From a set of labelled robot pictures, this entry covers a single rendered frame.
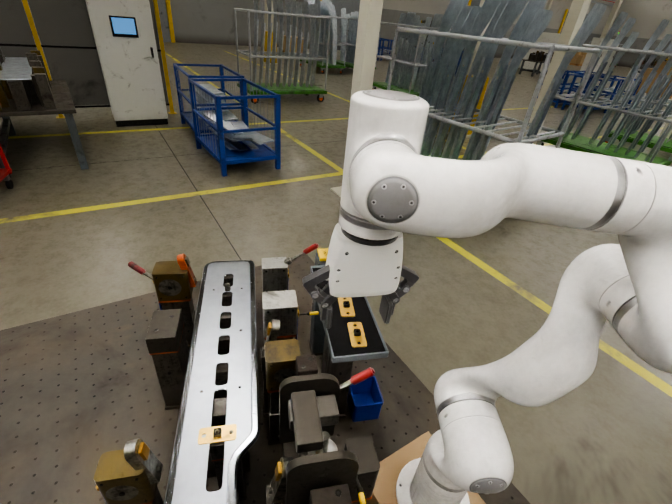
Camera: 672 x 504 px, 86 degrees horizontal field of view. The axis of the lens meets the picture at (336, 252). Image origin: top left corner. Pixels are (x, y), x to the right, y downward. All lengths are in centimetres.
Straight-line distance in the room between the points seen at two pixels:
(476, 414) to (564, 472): 164
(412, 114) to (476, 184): 10
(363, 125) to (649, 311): 43
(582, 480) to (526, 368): 176
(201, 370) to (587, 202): 94
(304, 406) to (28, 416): 102
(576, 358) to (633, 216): 27
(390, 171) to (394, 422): 112
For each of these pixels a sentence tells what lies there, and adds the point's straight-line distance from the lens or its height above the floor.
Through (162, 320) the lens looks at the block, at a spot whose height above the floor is 103.
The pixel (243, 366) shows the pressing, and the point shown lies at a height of 100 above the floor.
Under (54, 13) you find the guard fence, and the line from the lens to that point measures 777.
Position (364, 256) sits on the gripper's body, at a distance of 47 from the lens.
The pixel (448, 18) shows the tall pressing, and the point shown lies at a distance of 516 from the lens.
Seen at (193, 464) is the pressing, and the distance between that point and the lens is 95.
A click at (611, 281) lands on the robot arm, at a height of 153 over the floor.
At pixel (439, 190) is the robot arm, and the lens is 34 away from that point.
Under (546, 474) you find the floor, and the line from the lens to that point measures 238.
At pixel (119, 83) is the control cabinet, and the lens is 706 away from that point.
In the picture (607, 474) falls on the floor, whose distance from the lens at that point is 256.
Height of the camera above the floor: 183
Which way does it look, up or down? 33 degrees down
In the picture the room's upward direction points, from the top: 6 degrees clockwise
